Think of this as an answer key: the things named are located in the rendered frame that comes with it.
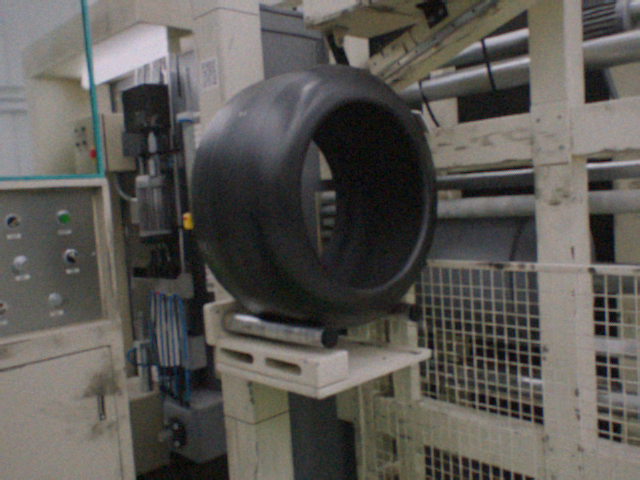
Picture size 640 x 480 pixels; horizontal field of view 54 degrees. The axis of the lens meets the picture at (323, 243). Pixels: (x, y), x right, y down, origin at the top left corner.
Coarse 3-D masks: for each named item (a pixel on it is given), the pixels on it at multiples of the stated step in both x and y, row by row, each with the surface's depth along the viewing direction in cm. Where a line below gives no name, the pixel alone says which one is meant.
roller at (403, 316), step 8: (400, 304) 146; (408, 304) 145; (416, 304) 145; (392, 312) 147; (400, 312) 145; (408, 312) 143; (416, 312) 144; (400, 320) 147; (408, 320) 144; (416, 320) 144
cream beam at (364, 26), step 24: (312, 0) 163; (336, 0) 157; (360, 0) 152; (384, 0) 147; (408, 0) 149; (312, 24) 165; (336, 24) 165; (360, 24) 167; (384, 24) 169; (408, 24) 170
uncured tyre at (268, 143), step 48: (240, 96) 132; (288, 96) 120; (336, 96) 125; (384, 96) 135; (240, 144) 120; (288, 144) 117; (336, 144) 164; (384, 144) 159; (192, 192) 130; (240, 192) 117; (288, 192) 117; (336, 192) 168; (384, 192) 165; (432, 192) 148; (240, 240) 120; (288, 240) 117; (336, 240) 165; (384, 240) 163; (432, 240) 148; (240, 288) 130; (288, 288) 121; (336, 288) 125; (384, 288) 135
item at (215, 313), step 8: (208, 304) 147; (216, 304) 147; (224, 304) 149; (232, 304) 150; (240, 304) 152; (208, 312) 146; (216, 312) 147; (224, 312) 148; (240, 312) 152; (248, 312) 153; (208, 320) 146; (216, 320) 147; (224, 320) 148; (208, 328) 147; (216, 328) 147; (224, 328) 148; (208, 336) 147; (216, 336) 147; (224, 336) 149; (216, 344) 147
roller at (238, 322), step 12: (228, 324) 147; (240, 324) 144; (252, 324) 140; (264, 324) 137; (276, 324) 135; (288, 324) 132; (300, 324) 130; (312, 324) 129; (264, 336) 139; (276, 336) 135; (288, 336) 131; (300, 336) 128; (312, 336) 126; (324, 336) 124; (336, 336) 126
